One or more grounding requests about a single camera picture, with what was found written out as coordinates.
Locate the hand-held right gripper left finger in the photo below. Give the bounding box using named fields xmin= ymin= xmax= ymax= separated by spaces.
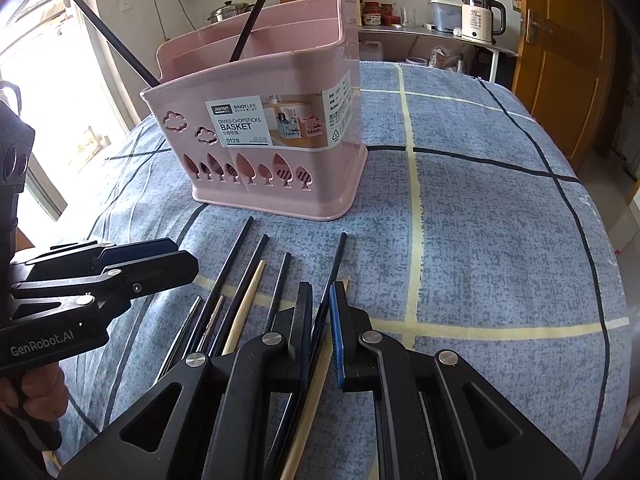
xmin=59 ymin=281 xmax=315 ymax=480

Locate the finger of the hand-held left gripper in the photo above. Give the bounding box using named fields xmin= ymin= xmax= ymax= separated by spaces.
xmin=22 ymin=238 xmax=179 ymax=281
xmin=10 ymin=251 xmax=200 ymax=333

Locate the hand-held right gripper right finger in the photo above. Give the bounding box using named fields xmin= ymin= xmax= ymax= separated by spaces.
xmin=327 ymin=280 xmax=583 ymax=480

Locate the black chopstick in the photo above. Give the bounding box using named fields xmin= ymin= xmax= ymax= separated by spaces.
xmin=267 ymin=251 xmax=292 ymax=321
xmin=58 ymin=0 xmax=161 ymax=87
xmin=230 ymin=0 xmax=291 ymax=62
xmin=187 ymin=216 xmax=255 ymax=356
xmin=262 ymin=231 xmax=348 ymax=480
xmin=206 ymin=234 xmax=270 ymax=357

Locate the wooden chopstick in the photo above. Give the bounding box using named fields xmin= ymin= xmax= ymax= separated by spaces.
xmin=277 ymin=332 xmax=337 ymax=480
xmin=221 ymin=259 xmax=267 ymax=356

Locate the metal chopstick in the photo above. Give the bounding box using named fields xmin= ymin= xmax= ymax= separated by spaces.
xmin=151 ymin=296 xmax=202 ymax=385
xmin=196 ymin=295 xmax=226 ymax=351

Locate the pink plastic chopstick basket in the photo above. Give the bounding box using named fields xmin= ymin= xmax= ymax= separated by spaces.
xmin=140 ymin=0 xmax=368 ymax=221

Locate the person's left hand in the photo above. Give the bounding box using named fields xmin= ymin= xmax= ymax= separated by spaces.
xmin=0 ymin=366 xmax=69 ymax=426

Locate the blue checked bedsheet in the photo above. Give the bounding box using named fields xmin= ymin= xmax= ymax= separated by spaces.
xmin=50 ymin=57 xmax=633 ymax=480

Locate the window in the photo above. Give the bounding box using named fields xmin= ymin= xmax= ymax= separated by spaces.
xmin=0 ymin=0 xmax=108 ymax=226

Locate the stainless steel steamer pot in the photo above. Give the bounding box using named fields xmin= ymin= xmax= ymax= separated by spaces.
xmin=207 ymin=2 xmax=253 ymax=25

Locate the crumpled plastic bag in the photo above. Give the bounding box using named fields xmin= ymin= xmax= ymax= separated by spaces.
xmin=430 ymin=47 xmax=468 ymax=72

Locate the steel side table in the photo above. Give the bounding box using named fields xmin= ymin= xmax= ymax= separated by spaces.
xmin=357 ymin=25 xmax=518 ymax=83

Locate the clear water filter pitcher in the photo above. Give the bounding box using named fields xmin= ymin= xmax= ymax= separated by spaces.
xmin=429 ymin=0 xmax=468 ymax=35

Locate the white electric kettle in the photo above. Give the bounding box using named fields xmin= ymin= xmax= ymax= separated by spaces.
xmin=459 ymin=0 xmax=507 ymax=43

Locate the orange wooden door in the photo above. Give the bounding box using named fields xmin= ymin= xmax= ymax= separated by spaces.
xmin=510 ymin=0 xmax=616 ymax=121

